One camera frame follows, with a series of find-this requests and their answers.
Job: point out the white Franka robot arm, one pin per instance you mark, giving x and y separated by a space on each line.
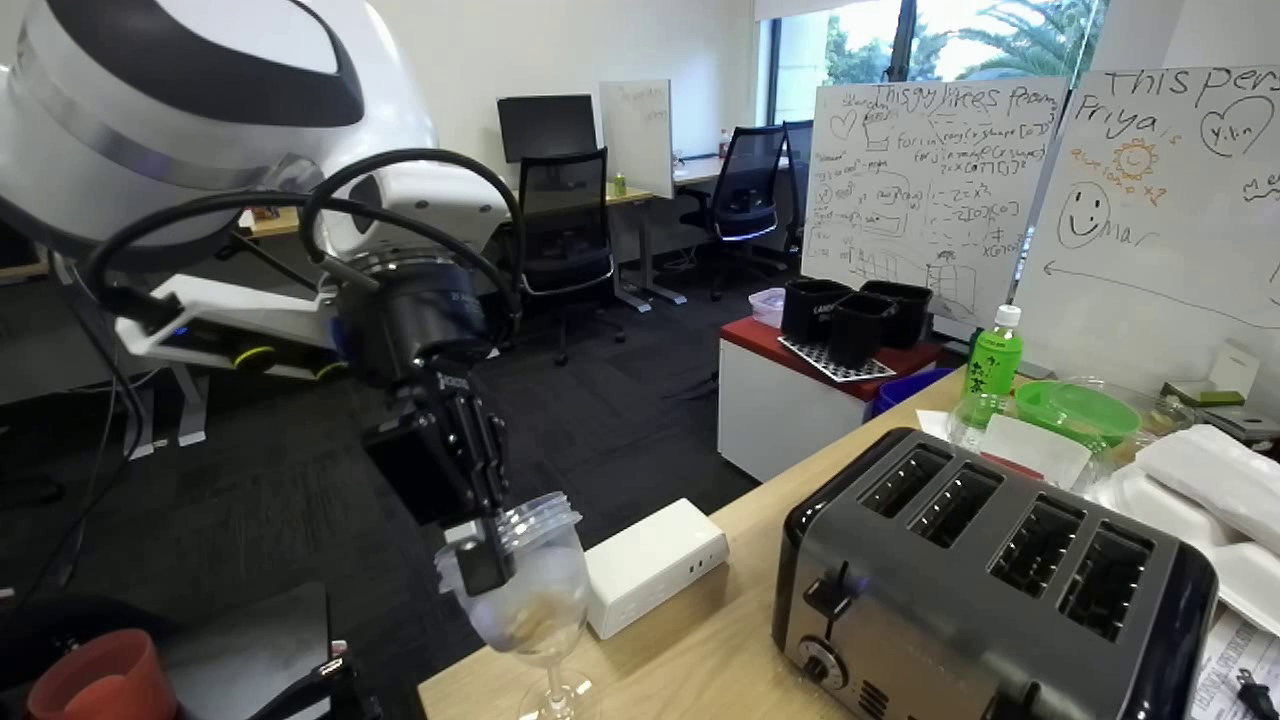
172 104

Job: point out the green plastic bottle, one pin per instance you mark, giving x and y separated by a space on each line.
994 365

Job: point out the white rectangular box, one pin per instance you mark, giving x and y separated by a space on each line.
652 565

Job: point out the red cup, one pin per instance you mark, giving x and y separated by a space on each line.
100 682

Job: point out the whiteboard with smiley face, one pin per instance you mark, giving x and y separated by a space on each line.
1160 227

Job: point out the black mesh office chair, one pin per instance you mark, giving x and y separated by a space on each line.
744 187
565 221

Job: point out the clear wine glass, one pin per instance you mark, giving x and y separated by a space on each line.
543 613

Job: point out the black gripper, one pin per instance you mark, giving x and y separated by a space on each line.
413 323

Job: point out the black four-slot toaster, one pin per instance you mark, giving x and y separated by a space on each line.
986 586

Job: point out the whiteboard with dense writing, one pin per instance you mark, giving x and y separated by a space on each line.
927 187

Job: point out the clear plastic bowl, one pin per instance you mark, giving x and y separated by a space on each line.
535 526

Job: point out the white cabinet red top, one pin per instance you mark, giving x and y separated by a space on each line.
784 412

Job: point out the white paper sheet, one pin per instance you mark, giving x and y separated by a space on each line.
1027 445

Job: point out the black plastic pot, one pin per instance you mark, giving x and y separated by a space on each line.
904 308
860 327
813 308

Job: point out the white perforated tray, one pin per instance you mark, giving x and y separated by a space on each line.
834 360

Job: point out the white styrofoam tray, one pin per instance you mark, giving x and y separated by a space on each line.
1145 507
1223 482

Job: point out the black tripod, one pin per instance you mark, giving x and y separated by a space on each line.
312 685

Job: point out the black computer monitor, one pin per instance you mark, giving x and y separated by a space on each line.
545 124

